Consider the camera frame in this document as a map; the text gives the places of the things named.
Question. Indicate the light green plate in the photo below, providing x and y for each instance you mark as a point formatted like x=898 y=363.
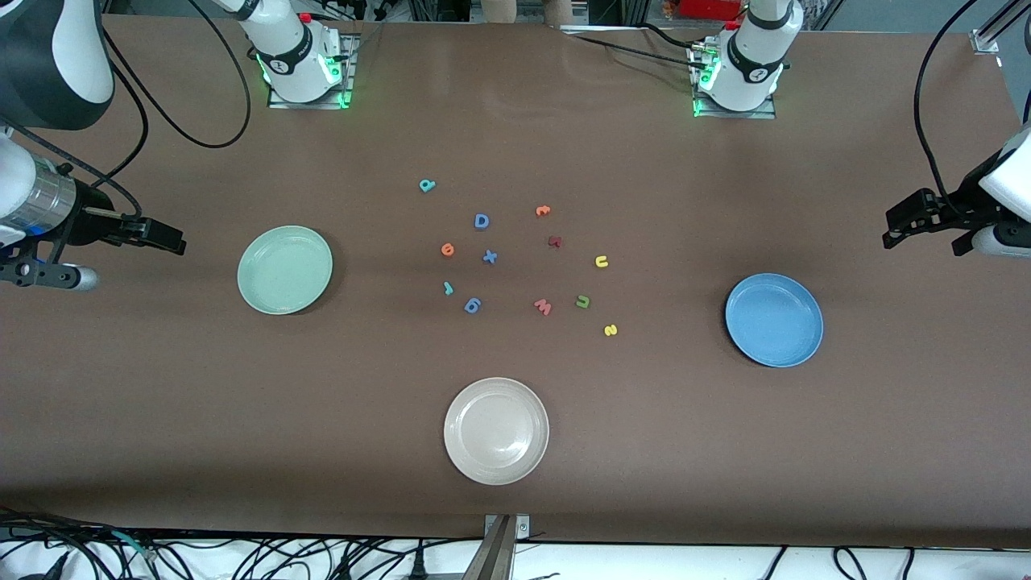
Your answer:
x=285 y=270

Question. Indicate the blue foam number 6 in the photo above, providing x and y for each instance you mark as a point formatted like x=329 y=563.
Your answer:
x=469 y=306

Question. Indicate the red box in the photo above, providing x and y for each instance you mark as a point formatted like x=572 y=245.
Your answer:
x=709 y=8

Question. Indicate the blue plate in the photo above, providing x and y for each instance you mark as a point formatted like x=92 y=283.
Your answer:
x=774 y=320

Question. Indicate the metal bracket post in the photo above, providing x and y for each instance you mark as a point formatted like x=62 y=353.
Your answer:
x=507 y=528

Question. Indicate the person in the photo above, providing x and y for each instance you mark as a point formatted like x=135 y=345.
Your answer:
x=499 y=10

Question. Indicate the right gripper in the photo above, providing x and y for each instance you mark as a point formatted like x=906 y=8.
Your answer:
x=87 y=216

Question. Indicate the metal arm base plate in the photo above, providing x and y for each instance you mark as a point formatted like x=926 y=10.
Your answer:
x=771 y=113
x=351 y=98

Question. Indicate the beige plate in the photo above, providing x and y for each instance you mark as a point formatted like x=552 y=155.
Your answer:
x=496 y=431

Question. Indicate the pink foam letter w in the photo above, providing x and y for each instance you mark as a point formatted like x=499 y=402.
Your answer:
x=543 y=307

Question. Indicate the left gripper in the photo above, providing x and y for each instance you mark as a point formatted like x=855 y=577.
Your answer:
x=964 y=207

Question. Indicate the aluminium frame corner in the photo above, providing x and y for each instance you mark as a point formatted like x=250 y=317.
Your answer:
x=984 y=40

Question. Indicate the black plug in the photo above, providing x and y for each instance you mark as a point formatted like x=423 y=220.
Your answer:
x=417 y=568

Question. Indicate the blue foam letter D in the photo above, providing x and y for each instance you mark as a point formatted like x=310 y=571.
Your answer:
x=476 y=221

